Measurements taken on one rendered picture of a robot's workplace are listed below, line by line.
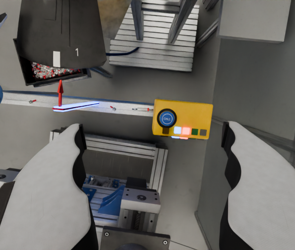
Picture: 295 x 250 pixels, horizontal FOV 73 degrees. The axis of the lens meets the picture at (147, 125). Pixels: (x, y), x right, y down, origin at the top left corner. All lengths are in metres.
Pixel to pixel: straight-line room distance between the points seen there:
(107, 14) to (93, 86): 1.05
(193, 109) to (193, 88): 1.10
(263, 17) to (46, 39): 0.72
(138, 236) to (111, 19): 0.69
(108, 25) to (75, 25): 0.23
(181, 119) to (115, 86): 1.13
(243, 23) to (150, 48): 0.86
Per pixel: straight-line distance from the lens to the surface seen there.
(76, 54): 0.47
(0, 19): 0.60
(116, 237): 0.75
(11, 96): 0.92
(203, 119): 0.58
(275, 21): 0.93
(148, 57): 1.57
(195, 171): 1.80
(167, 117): 0.55
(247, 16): 0.89
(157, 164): 1.49
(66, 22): 0.49
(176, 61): 1.60
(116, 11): 0.69
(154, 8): 1.12
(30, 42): 0.54
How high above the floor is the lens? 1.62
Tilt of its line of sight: 82 degrees down
